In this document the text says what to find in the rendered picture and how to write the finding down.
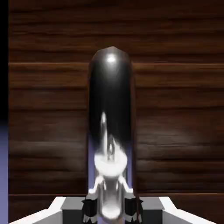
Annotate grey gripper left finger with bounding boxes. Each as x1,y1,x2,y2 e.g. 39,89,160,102
8,196,99,224

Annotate dark wood cabinet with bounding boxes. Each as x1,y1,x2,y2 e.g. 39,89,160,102
8,0,224,224

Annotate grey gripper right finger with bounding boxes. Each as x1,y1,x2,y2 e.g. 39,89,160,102
123,196,217,224

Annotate dark wood cabinet door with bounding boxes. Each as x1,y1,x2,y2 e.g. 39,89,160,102
8,62,224,195
8,193,224,224

